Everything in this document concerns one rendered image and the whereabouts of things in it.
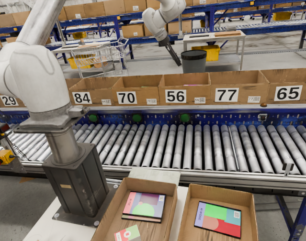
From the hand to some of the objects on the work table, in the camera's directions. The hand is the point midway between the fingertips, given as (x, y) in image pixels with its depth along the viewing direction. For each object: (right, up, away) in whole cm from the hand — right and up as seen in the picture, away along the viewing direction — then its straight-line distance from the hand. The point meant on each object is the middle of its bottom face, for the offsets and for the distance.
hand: (177, 60), depth 158 cm
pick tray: (+8, -95, -72) cm, 119 cm away
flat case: (-22, -87, -55) cm, 106 cm away
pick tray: (-24, -94, -63) cm, 116 cm away
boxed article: (-29, -97, -68) cm, 122 cm away
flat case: (+10, -90, -64) cm, 111 cm away
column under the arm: (-53, -88, -47) cm, 113 cm away
